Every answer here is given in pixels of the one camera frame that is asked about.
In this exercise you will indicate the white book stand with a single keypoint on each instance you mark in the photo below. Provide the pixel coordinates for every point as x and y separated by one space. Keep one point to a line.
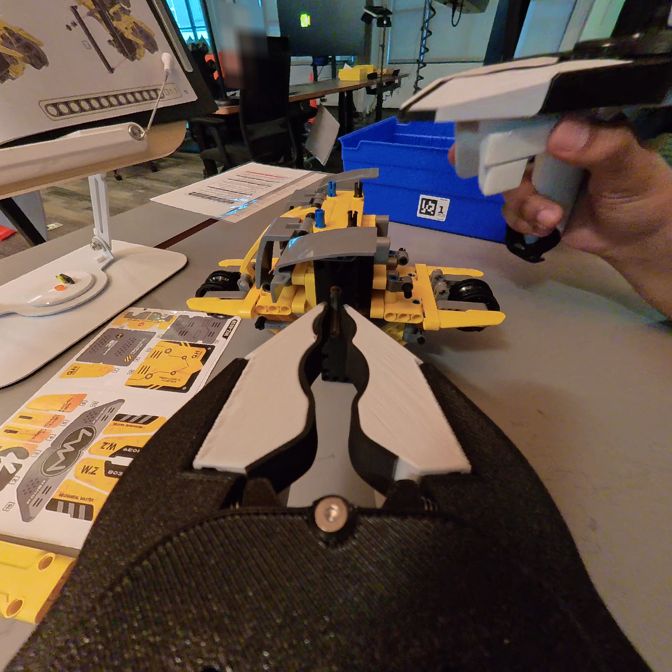
131 267

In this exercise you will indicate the open instruction booklet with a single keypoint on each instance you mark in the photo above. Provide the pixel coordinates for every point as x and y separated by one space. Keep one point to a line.
78 57

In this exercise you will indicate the yellow box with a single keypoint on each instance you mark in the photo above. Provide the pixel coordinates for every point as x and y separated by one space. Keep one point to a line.
357 73

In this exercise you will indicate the yellow toy brick vehicle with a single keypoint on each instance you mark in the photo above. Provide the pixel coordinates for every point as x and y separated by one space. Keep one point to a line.
336 252

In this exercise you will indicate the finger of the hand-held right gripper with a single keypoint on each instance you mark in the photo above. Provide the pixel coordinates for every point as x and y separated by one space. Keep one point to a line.
498 71
488 99

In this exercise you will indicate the wooden desk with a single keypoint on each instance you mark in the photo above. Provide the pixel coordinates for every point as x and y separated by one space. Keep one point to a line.
336 90

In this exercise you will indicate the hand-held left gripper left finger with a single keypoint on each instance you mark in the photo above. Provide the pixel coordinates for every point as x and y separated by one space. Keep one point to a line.
257 420

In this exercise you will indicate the black office chair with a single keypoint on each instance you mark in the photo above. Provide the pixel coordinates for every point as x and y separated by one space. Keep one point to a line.
278 120

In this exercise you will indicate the dark grey axle rod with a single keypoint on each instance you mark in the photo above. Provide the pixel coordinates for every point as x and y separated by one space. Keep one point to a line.
335 302

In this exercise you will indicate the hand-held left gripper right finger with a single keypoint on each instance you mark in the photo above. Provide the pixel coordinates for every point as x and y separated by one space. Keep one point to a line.
409 420

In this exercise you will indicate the flat yellow brick panel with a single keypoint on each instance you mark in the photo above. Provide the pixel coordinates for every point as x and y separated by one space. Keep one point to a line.
26 577

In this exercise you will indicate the yellow sticker sheet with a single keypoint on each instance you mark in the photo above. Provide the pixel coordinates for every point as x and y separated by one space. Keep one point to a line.
120 378

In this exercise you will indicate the printed paper sheet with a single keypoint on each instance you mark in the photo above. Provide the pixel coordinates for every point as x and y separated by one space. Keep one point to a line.
236 191

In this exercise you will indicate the black computer monitor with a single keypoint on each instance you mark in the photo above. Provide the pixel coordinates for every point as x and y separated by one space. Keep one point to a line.
320 31

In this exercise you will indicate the blue plastic bin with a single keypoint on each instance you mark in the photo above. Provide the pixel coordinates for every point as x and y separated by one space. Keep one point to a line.
399 173

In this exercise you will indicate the hanging white paper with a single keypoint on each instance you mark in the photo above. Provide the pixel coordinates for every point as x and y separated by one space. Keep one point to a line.
323 134

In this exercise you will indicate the person's right hand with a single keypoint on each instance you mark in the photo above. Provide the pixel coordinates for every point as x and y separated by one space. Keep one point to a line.
624 199

